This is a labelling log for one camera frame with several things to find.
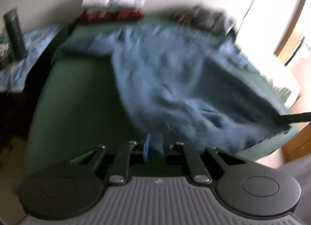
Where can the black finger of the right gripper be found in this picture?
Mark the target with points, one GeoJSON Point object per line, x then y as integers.
{"type": "Point", "coordinates": [292, 118]}

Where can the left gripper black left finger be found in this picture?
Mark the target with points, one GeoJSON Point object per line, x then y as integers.
{"type": "Point", "coordinates": [71, 187]}

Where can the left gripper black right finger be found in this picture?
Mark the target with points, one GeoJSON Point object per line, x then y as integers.
{"type": "Point", "coordinates": [239, 184]}

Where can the teal blue knit sweater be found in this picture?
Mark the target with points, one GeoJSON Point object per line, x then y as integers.
{"type": "Point", "coordinates": [190, 86]}

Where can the plaid and grey clothes pile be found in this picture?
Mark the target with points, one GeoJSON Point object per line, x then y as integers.
{"type": "Point", "coordinates": [205, 19]}

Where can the dark cylindrical bottle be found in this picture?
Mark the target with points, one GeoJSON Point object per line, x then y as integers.
{"type": "Point", "coordinates": [11, 20]}

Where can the dark red folded garment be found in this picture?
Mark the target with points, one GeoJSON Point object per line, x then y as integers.
{"type": "Point", "coordinates": [94, 17]}

